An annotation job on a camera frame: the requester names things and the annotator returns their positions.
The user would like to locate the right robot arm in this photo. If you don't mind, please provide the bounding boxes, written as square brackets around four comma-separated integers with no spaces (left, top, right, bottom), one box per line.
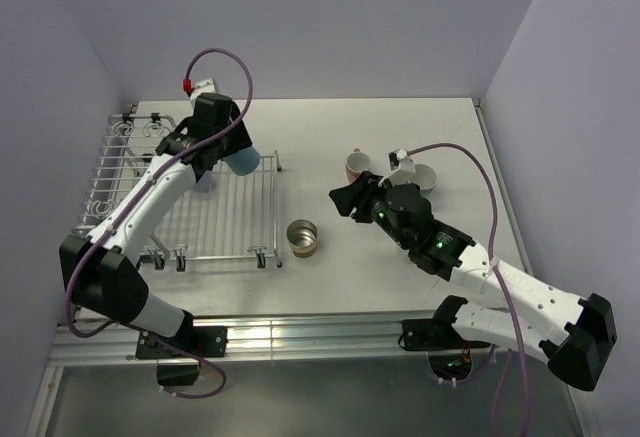
[329,172,617,391]

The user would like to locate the steel cup brown base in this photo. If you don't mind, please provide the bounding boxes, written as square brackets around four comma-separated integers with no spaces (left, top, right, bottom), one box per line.
[286,219,318,258]

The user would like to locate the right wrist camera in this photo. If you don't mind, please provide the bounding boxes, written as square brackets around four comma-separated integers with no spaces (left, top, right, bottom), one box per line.
[378,149,416,187]

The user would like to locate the aluminium rail frame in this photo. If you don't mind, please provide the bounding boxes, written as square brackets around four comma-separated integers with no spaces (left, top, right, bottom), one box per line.
[24,99,601,437]

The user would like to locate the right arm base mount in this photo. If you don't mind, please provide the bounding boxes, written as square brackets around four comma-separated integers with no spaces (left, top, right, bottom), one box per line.
[397,319,495,389]

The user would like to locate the pink mug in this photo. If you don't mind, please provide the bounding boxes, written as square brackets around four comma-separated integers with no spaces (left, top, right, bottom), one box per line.
[345,148,371,183]

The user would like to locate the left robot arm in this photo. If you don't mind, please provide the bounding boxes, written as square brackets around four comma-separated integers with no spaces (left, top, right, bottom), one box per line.
[59,92,260,356]

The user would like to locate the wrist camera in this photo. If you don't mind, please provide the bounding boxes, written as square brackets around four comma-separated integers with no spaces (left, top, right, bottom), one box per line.
[378,149,416,187]
[182,78,218,106]

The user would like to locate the lilac cup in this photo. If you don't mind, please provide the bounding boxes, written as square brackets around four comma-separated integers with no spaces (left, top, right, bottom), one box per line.
[193,171,215,194]

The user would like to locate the blue mug with handle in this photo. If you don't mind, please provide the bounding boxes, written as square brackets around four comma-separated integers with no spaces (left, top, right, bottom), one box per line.
[411,164,437,197]

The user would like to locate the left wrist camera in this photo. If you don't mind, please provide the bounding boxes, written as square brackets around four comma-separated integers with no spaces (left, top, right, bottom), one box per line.
[182,78,218,106]

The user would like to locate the metal wire dish rack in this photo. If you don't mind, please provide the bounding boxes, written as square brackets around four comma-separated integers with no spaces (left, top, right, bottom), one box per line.
[72,112,282,272]

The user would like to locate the blue cup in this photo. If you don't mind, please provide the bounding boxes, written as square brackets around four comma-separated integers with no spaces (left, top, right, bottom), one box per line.
[224,146,261,176]

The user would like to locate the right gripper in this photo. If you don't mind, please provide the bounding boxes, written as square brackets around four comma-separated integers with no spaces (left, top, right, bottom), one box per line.
[329,169,412,249]

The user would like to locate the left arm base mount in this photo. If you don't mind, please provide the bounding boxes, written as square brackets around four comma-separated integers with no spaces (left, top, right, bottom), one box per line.
[135,325,228,400]

